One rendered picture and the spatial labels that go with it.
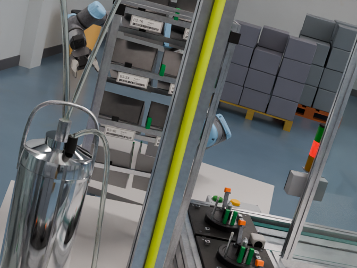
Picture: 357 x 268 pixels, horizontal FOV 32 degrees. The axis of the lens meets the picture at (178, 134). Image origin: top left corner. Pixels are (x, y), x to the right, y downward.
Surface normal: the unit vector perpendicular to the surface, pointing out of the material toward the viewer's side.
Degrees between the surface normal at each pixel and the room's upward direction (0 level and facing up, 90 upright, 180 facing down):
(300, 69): 90
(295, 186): 90
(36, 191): 90
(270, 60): 90
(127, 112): 65
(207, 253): 0
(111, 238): 0
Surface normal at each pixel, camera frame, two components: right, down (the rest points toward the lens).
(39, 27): 0.94, 0.30
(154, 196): 0.11, 0.32
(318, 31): -0.22, 0.23
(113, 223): 0.26, -0.92
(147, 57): 0.05, -0.14
